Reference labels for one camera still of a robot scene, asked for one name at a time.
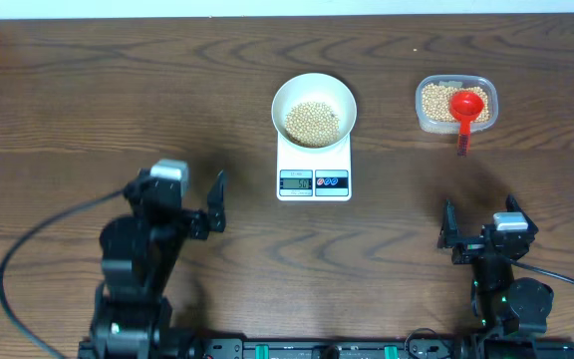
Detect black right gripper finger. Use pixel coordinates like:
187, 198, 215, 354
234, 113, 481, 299
505, 194, 527, 217
437, 199, 461, 248

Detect red plastic measuring scoop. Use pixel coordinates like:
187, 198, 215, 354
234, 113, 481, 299
449, 91, 484, 157

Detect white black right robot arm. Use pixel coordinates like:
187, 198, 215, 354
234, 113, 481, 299
438, 195, 574, 359

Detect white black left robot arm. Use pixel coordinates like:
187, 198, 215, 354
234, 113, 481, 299
78, 170, 227, 358

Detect white digital kitchen scale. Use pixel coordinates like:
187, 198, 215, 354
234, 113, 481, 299
276, 136, 353, 201

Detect soybeans in bowl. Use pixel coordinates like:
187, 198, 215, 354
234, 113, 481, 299
285, 102, 340, 148

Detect white round bowl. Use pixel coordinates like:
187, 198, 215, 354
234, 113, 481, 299
271, 73, 358, 150

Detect soybeans in container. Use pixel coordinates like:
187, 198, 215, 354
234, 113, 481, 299
421, 84, 490, 123

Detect clear plastic container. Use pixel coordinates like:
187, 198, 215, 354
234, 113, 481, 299
416, 75, 499, 135

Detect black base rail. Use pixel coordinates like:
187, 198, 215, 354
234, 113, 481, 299
202, 336, 574, 359

